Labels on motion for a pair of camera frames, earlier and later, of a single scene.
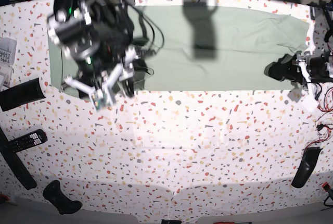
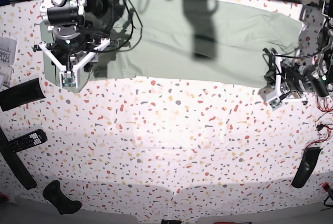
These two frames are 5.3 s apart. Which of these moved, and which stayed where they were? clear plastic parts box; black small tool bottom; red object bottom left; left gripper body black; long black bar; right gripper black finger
Moved: right gripper black finger; left gripper body black
Stayed: black small tool bottom; long black bar; clear plastic parts box; red object bottom left
